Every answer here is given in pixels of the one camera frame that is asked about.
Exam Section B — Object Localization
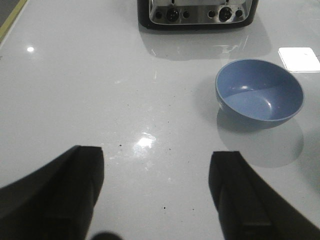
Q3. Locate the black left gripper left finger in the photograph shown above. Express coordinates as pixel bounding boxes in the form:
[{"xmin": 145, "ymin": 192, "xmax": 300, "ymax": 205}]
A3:
[{"xmin": 0, "ymin": 145, "xmax": 104, "ymax": 240}]

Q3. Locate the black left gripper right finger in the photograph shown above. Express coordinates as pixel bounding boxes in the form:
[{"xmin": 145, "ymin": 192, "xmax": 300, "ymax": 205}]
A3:
[{"xmin": 208, "ymin": 151, "xmax": 320, "ymax": 240}]

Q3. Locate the blue plastic bowl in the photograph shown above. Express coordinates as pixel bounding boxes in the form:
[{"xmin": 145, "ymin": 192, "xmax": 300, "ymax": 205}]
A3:
[{"xmin": 214, "ymin": 58, "xmax": 305, "ymax": 130}]

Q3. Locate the black chrome four-slot toaster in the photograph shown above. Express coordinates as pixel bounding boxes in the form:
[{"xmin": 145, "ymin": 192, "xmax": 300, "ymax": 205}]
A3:
[{"xmin": 137, "ymin": 0, "xmax": 259, "ymax": 31}]

